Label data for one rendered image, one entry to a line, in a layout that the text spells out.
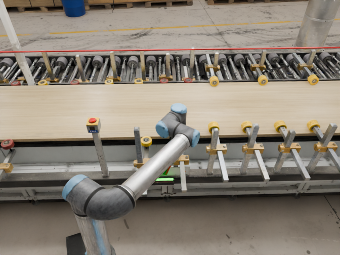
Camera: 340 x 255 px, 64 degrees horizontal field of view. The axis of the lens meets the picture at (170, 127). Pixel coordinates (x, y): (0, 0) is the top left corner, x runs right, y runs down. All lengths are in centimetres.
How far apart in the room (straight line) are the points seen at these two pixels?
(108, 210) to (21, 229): 192
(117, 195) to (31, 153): 142
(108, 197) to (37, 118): 148
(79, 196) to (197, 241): 163
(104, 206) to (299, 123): 172
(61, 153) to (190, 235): 129
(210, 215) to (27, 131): 172
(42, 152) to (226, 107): 151
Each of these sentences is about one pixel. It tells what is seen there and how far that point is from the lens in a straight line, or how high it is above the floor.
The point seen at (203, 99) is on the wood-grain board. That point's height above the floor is 90.
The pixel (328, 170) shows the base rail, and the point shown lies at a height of 70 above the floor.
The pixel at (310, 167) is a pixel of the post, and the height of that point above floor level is 76.
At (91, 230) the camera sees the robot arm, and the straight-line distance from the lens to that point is 125.
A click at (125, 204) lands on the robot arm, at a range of 104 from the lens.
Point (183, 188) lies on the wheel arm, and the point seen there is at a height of 86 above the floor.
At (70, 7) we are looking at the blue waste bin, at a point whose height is 23.
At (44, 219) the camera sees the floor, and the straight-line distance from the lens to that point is 287.
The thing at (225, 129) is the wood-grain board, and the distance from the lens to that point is 210.
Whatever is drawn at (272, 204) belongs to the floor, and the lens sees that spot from 288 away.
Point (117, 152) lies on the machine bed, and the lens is 217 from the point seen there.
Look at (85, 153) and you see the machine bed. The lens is 223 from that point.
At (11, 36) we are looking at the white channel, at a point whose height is 135.
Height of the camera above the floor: 229
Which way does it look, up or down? 42 degrees down
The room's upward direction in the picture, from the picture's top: straight up
